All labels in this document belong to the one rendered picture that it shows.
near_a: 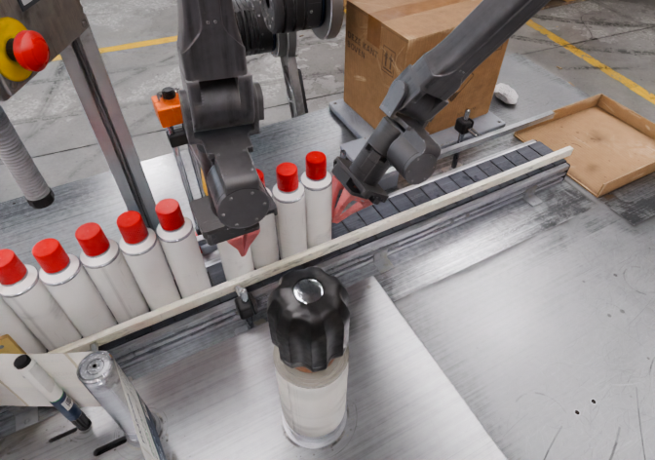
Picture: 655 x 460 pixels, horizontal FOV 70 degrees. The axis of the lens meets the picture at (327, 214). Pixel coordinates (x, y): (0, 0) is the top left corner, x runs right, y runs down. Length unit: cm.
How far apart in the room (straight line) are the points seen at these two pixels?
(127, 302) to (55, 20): 39
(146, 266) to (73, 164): 206
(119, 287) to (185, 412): 20
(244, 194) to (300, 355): 17
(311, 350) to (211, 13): 33
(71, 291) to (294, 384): 35
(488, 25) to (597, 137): 72
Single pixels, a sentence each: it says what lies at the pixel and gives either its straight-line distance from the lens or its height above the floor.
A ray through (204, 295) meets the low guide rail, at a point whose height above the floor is 91.
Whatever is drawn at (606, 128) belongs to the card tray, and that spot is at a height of 83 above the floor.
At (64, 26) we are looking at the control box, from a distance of 64.
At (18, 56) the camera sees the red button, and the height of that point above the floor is 133.
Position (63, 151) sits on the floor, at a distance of 287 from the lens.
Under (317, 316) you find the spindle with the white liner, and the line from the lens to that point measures 43.
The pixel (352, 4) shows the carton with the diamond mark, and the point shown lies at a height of 112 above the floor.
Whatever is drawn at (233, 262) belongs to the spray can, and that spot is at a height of 95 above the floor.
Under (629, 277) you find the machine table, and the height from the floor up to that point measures 83.
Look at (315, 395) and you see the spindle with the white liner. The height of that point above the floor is 104.
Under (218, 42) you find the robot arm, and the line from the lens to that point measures 49.
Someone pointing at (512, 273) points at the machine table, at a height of 83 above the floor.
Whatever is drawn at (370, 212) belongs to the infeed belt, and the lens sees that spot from 93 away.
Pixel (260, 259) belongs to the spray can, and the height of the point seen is 92.
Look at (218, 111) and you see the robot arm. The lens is 51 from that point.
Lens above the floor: 154
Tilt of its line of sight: 46 degrees down
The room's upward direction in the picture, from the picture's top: straight up
